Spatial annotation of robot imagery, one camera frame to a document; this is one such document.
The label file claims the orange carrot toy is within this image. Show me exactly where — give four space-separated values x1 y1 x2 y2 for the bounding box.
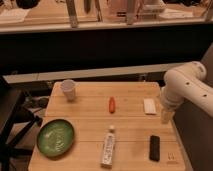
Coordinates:
109 97 116 113

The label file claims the green plate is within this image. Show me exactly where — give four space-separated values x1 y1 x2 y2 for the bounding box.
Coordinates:
36 119 75 158

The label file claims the black chair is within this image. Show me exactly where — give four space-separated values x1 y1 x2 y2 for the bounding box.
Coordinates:
0 75 42 171

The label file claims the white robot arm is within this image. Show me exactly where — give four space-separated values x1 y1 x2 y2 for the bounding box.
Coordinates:
159 61 213 124

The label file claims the white rectangular block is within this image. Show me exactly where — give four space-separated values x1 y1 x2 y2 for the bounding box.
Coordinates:
143 98 157 115

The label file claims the wooden table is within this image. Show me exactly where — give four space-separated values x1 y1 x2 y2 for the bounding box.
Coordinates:
28 82 186 171

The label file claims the white tube with cap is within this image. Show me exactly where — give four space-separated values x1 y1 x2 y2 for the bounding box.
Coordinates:
101 125 115 168

